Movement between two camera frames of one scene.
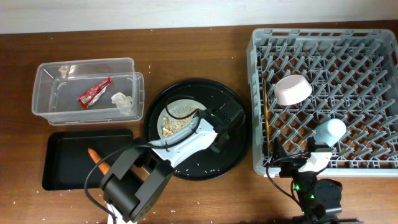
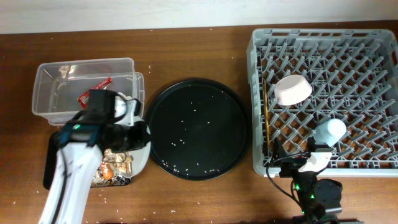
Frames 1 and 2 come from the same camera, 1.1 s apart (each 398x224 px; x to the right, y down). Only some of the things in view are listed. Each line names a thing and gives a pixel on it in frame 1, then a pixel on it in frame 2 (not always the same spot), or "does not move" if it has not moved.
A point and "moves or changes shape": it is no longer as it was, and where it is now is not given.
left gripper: x=220 y=147 to x=145 y=136
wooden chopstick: x=266 y=115 does not move
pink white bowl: x=291 y=89 does not move
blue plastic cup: x=329 y=132 does not move
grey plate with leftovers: x=168 y=126 moves or changes shape
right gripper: x=292 y=165 does not move
